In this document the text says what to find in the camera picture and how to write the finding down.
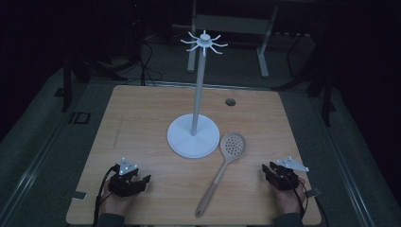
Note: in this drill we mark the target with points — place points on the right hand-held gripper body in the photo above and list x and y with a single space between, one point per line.
285 178

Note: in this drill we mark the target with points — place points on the beige slotted spoon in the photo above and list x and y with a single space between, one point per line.
232 145

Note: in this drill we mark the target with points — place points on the black rectangular floor frame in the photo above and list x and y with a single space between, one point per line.
72 117

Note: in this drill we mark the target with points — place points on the white metal desk frame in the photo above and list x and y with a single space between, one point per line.
233 23

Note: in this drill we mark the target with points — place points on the grey tag on table edge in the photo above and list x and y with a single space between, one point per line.
80 195
314 192

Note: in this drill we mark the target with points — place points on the person's left hand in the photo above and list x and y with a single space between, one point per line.
116 203

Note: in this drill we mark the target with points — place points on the white hook rack stand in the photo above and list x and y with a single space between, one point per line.
193 135

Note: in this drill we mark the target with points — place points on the black metal stand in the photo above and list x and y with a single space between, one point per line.
66 85
327 101

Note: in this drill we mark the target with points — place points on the person's right hand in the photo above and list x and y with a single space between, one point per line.
288 200

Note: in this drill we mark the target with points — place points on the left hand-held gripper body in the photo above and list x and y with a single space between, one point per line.
123 184

